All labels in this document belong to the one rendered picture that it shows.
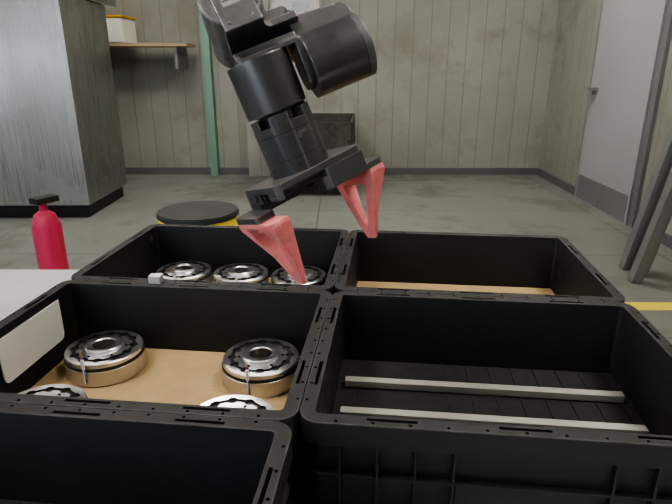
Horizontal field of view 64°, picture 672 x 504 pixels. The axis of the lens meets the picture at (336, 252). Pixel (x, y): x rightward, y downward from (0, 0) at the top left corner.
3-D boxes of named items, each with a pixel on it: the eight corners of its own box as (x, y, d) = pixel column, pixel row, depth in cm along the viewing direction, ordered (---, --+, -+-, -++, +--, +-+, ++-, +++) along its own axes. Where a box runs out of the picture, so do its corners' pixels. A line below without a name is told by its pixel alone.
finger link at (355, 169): (319, 258, 57) (284, 175, 54) (367, 227, 60) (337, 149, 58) (359, 261, 51) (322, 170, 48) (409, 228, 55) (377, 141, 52)
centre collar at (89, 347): (77, 355, 72) (77, 351, 72) (96, 337, 77) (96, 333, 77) (112, 357, 72) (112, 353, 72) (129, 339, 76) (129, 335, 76)
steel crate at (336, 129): (354, 176, 638) (355, 113, 614) (357, 196, 537) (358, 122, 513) (281, 176, 638) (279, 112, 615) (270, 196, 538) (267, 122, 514)
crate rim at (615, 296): (333, 305, 77) (333, 289, 76) (350, 241, 105) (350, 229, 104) (627, 318, 73) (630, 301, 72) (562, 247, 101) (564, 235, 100)
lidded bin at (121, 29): (139, 44, 595) (136, 18, 587) (126, 42, 557) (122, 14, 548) (96, 44, 596) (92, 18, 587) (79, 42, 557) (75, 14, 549)
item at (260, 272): (208, 285, 97) (208, 282, 97) (219, 265, 106) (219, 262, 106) (265, 284, 97) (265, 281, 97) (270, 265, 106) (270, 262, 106)
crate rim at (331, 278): (68, 293, 81) (65, 278, 80) (152, 234, 109) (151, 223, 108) (333, 305, 77) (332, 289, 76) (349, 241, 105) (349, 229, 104)
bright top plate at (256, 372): (210, 376, 68) (210, 372, 68) (238, 338, 78) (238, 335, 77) (287, 384, 67) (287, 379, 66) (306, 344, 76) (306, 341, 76)
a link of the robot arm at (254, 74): (220, 62, 50) (222, 55, 45) (288, 35, 51) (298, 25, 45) (251, 133, 52) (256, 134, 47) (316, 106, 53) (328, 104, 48)
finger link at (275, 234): (267, 291, 53) (226, 205, 51) (321, 257, 57) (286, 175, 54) (303, 299, 48) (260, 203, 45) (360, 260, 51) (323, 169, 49)
